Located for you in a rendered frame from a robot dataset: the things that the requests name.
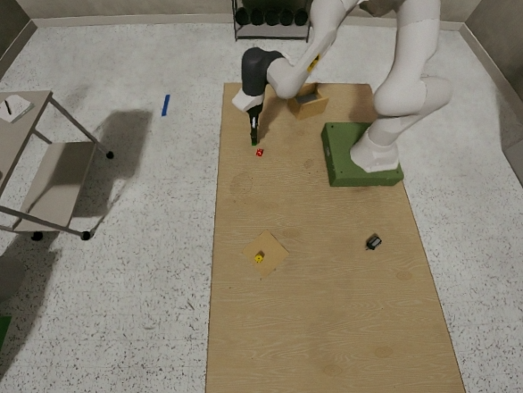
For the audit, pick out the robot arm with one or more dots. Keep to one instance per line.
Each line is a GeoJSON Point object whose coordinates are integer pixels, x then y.
{"type": "Point", "coordinates": [404, 97]}

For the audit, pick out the tan flat mat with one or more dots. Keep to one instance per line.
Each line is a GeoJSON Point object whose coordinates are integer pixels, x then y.
{"type": "Point", "coordinates": [270, 250]}

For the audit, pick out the small wooden crate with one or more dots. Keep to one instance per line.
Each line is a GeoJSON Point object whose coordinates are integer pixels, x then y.
{"type": "Point", "coordinates": [308, 105]}

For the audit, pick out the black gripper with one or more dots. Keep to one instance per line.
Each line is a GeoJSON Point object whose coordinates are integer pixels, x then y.
{"type": "Point", "coordinates": [254, 120]}

